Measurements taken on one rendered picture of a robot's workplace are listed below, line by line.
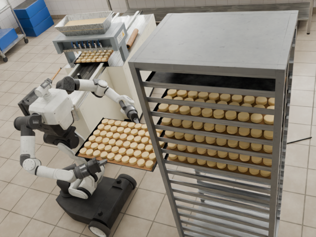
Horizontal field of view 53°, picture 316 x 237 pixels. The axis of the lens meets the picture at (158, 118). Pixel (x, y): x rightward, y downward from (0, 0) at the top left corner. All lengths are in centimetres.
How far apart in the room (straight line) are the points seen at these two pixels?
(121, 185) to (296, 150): 174
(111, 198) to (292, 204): 158
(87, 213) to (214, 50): 209
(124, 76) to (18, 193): 170
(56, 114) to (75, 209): 112
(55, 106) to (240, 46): 138
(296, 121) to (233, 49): 247
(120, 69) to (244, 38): 221
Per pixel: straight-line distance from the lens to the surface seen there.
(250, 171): 173
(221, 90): 135
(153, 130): 163
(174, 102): 148
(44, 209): 351
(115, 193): 303
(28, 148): 222
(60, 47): 367
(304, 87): 422
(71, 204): 317
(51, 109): 227
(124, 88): 360
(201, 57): 132
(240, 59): 128
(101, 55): 360
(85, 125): 316
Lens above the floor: 248
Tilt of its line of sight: 39 degrees down
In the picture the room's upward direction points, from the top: 15 degrees counter-clockwise
